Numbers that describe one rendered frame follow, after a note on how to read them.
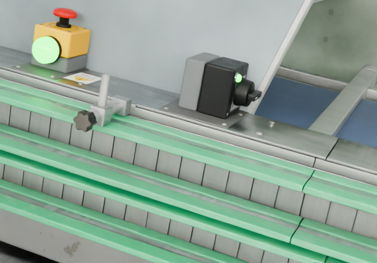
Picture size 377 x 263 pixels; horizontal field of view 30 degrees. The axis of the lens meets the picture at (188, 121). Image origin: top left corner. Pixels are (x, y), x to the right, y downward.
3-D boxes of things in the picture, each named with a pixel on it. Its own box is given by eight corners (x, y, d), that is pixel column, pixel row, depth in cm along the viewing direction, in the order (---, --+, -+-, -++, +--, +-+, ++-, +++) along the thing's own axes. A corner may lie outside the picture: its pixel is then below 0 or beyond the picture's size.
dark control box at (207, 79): (195, 97, 117) (176, 107, 109) (204, 50, 115) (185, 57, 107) (242, 110, 115) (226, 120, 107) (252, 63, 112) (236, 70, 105)
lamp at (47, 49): (36, 59, 118) (26, 61, 115) (40, 32, 116) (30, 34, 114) (60, 65, 116) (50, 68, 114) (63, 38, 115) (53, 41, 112)
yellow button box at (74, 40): (53, 58, 125) (29, 64, 118) (58, 17, 123) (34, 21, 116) (87, 68, 123) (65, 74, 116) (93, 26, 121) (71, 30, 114)
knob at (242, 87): (239, 102, 112) (259, 107, 111) (230, 107, 108) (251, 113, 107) (244, 75, 111) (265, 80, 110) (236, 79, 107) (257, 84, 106)
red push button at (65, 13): (46, 27, 117) (49, 7, 116) (59, 25, 121) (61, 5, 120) (67, 32, 116) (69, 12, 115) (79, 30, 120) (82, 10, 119)
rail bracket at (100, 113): (111, 109, 109) (67, 127, 97) (118, 63, 107) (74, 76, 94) (134, 115, 108) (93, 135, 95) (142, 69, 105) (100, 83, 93)
